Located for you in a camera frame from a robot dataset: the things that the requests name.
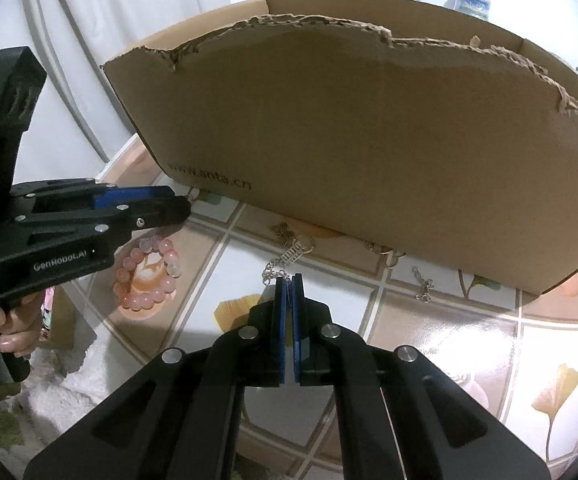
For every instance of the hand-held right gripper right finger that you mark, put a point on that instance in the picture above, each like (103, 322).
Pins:
(296, 332)

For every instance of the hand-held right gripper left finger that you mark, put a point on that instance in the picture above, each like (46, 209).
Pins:
(281, 332)

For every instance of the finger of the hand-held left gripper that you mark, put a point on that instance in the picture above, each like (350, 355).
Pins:
(129, 195)
(164, 212)

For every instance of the brown cardboard box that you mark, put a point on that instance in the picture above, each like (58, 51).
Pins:
(344, 135)

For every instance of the person's left hand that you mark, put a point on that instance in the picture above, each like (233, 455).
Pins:
(16, 332)

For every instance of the white cloth with grey stripes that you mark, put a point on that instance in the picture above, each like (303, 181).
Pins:
(119, 10)

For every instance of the white green fluffy rug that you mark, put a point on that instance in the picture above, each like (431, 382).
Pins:
(84, 385)

